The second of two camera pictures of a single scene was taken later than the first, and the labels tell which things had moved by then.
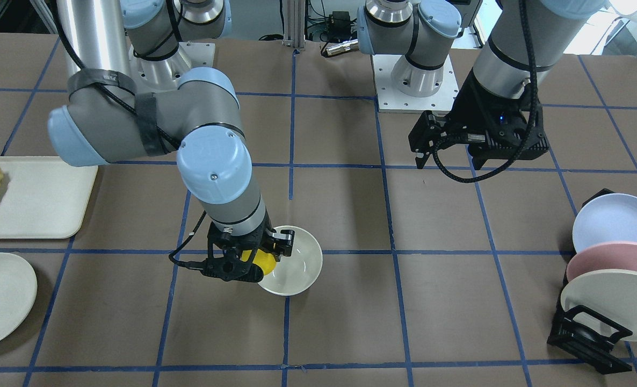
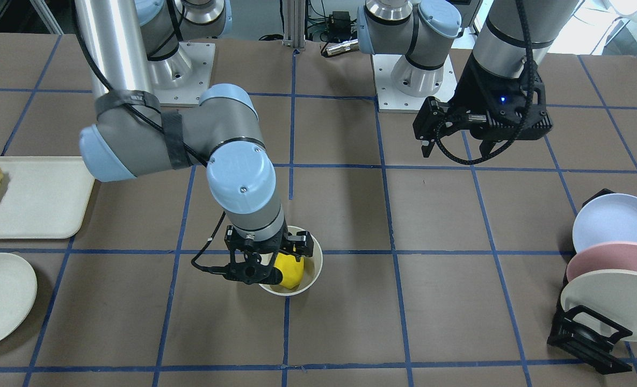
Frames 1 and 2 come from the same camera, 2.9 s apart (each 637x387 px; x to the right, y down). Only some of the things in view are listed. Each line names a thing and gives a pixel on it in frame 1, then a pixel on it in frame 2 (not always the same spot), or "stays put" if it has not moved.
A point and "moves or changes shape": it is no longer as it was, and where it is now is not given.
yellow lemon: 267,261 moves or changes shape
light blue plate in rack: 614,217 stays put
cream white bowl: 296,274 stays put
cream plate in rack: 631,300 stays put
